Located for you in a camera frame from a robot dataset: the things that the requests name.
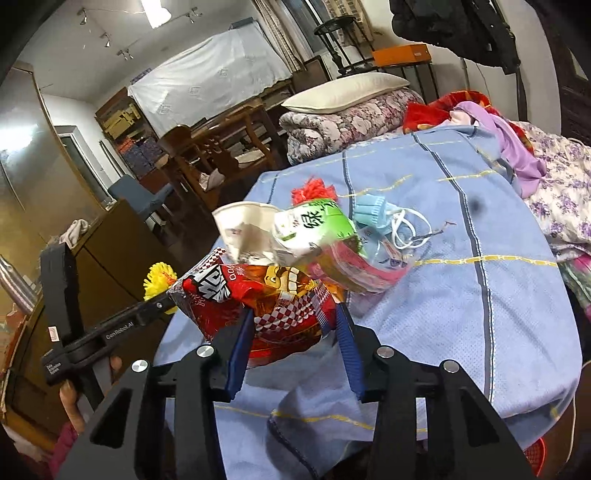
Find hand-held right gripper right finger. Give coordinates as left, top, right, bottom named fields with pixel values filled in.
left=333, top=304, right=539, bottom=480

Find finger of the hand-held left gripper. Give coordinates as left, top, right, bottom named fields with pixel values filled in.
left=136, top=295, right=178, bottom=326

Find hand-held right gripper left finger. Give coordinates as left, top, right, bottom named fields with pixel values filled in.
left=55, top=314, right=257, bottom=480

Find yellow yarn pompom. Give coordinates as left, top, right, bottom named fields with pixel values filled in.
left=144, top=262, right=178, bottom=315

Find red snack bag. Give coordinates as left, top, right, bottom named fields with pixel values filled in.
left=168, top=261, right=345, bottom=370

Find clear plastic packet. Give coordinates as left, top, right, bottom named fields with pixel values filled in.
left=307, top=226, right=419, bottom=296

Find white paper cup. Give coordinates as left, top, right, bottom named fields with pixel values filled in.
left=211, top=202, right=278, bottom=266

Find green and white packet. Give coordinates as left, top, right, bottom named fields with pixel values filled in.
left=270, top=200, right=361, bottom=268

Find blue face mask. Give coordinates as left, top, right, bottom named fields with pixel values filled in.
left=353, top=194, right=446, bottom=252

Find red yarn pompom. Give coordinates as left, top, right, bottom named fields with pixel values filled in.
left=291, top=179, right=340, bottom=206

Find red plastic basket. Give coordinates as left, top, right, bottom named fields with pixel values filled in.
left=521, top=438, right=548, bottom=478

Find person's left forearm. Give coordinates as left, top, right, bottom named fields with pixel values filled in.
left=46, top=420, right=81, bottom=480

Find person's left hand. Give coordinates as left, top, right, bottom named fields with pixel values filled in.
left=59, top=355, right=123, bottom=437

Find steel thermos bottle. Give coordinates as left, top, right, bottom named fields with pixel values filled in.
left=0, top=256, right=35, bottom=315

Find beige cloth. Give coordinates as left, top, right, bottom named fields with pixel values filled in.
left=62, top=219, right=92, bottom=248

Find brown wooden cabinet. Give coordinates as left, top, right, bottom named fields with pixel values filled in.
left=69, top=198, right=185, bottom=333

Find grey upholstered chair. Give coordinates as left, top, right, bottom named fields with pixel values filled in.
left=108, top=175, right=174, bottom=227

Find blue checked bed sheet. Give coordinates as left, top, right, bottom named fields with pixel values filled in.
left=152, top=124, right=583, bottom=480

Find glossy beige wardrobe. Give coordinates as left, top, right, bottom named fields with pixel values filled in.
left=0, top=62, right=109, bottom=287

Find wooden shelf with boxes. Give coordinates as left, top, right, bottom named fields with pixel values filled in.
left=95, top=88, right=160, bottom=181

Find wooden chair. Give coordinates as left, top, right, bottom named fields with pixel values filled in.
left=159, top=124, right=236, bottom=208
left=217, top=104, right=287, bottom=171

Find floral folded quilt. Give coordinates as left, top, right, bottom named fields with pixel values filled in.
left=279, top=88, right=426, bottom=167

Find white dust cover cloth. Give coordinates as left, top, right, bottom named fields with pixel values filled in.
left=127, top=21, right=294, bottom=139

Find pastel tie-dye quilt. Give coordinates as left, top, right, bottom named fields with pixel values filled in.
left=558, top=258, right=591, bottom=324

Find red blanket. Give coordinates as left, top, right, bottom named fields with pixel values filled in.
left=402, top=91, right=536, bottom=153

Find ceiling track spotlights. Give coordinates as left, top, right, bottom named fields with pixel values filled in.
left=76, top=7, right=204, bottom=61

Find cream pillow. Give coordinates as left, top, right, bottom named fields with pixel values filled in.
left=281, top=73, right=411, bottom=115

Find lilac garment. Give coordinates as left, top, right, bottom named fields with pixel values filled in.
left=452, top=102, right=548, bottom=197

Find purple floral pajamas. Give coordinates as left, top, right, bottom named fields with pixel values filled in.
left=508, top=120, right=591, bottom=259

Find black metal side table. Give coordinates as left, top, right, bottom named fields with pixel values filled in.
left=397, top=60, right=439, bottom=104

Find ceiling lamp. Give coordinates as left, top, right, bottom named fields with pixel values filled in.
left=141, top=0, right=174, bottom=29

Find beige curtain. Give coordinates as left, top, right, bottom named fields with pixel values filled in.
left=252, top=0, right=305, bottom=70

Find flat orange box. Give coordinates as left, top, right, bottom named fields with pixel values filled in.
left=372, top=43, right=433, bottom=68

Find black round stool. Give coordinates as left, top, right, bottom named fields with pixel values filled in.
left=314, top=15, right=377, bottom=77

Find dark carved folding screen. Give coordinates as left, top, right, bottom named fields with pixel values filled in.
left=545, top=28, right=591, bottom=148

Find black jacket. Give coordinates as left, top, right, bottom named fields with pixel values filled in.
left=390, top=0, right=520, bottom=75

